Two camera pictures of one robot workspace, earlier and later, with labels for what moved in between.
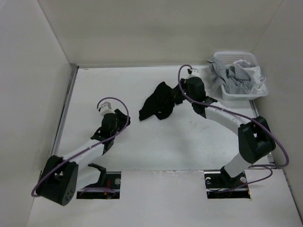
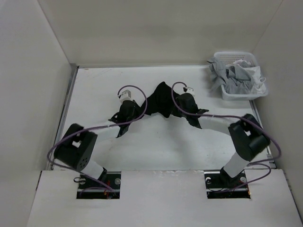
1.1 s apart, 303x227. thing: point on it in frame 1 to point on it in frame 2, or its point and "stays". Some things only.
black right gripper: [186, 83] to [177, 100]
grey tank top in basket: [234, 77] stays
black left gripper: [122, 117] to [139, 111]
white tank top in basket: [258, 87] stays
